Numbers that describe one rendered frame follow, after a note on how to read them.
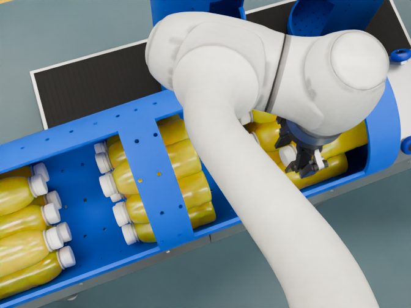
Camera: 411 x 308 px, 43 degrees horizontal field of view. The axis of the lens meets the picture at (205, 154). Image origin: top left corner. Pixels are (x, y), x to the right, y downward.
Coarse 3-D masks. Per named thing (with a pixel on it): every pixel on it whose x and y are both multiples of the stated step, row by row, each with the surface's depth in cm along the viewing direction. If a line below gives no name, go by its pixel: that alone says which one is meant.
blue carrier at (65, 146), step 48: (384, 96) 90; (48, 144) 88; (144, 144) 86; (384, 144) 93; (48, 192) 110; (96, 192) 111; (144, 192) 85; (96, 240) 108; (192, 240) 96; (48, 288) 91
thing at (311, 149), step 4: (288, 128) 80; (288, 132) 80; (292, 136) 80; (292, 140) 81; (296, 140) 79; (300, 144) 80; (304, 144) 79; (308, 144) 79; (304, 148) 85; (308, 148) 82; (312, 148) 81; (316, 148) 81; (320, 148) 82; (308, 152) 83; (312, 152) 82
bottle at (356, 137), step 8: (352, 128) 100; (360, 128) 100; (344, 136) 99; (352, 136) 100; (360, 136) 100; (328, 144) 99; (336, 144) 99; (344, 144) 100; (352, 144) 100; (360, 144) 101; (296, 152) 99; (320, 152) 99; (328, 152) 99; (336, 152) 100; (344, 152) 102
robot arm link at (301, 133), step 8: (288, 120) 76; (296, 128) 74; (304, 128) 72; (296, 136) 76; (304, 136) 74; (312, 136) 73; (320, 136) 72; (328, 136) 72; (336, 136) 74; (312, 144) 76; (320, 144) 76
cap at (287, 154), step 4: (280, 148) 100; (284, 148) 100; (288, 148) 99; (280, 152) 101; (284, 152) 99; (288, 152) 99; (292, 152) 99; (280, 156) 102; (284, 156) 100; (288, 156) 99; (292, 156) 99; (284, 160) 100; (288, 160) 99; (292, 160) 99; (284, 164) 101; (288, 164) 99
